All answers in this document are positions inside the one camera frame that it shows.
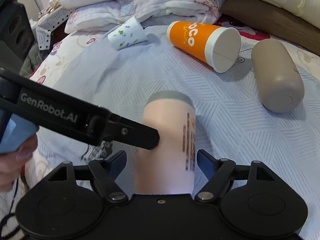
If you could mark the light blue patterned cloth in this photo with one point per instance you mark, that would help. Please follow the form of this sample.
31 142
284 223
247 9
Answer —
175 92

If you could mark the person's hand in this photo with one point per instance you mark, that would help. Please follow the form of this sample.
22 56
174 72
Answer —
11 163

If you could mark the folded pink white quilt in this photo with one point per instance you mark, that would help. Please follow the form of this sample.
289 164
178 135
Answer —
103 15

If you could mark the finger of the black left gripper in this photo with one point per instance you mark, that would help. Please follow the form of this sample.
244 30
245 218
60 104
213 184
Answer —
121 129

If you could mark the orange paper cup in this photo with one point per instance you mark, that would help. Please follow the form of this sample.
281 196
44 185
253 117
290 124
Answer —
217 46

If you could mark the black speaker box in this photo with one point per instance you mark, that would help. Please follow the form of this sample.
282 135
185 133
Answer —
16 35

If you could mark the taupe tumbler cup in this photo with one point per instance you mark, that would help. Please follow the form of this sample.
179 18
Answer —
280 86

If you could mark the small white patterned paper cup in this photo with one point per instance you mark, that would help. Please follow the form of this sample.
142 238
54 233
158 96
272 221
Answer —
127 34

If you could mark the brown pillow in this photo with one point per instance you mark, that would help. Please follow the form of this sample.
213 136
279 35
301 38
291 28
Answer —
275 21

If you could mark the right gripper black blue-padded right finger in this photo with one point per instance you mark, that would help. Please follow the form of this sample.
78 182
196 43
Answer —
218 173

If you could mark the cartoon bear bedspread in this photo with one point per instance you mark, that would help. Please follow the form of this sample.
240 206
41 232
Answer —
55 62

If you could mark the pink tumbler cup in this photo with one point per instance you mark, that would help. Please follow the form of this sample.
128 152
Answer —
170 167

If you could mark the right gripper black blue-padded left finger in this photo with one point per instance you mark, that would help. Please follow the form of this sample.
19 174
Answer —
104 174

